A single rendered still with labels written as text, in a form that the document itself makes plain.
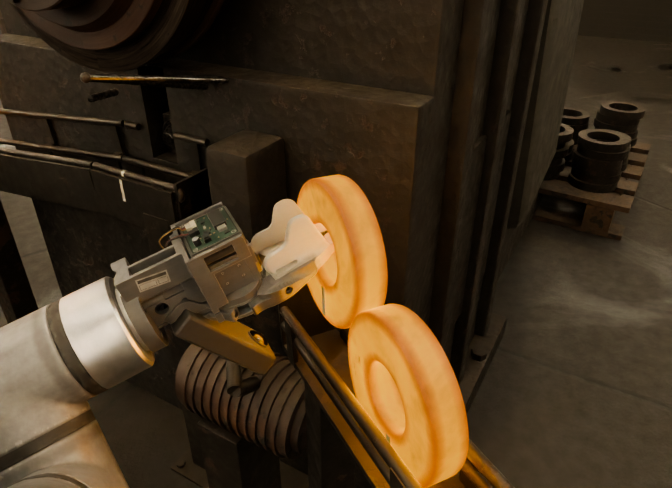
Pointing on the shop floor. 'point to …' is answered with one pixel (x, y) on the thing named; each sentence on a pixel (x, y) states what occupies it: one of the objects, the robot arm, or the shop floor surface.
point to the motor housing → (244, 419)
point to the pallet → (596, 168)
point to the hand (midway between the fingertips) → (336, 236)
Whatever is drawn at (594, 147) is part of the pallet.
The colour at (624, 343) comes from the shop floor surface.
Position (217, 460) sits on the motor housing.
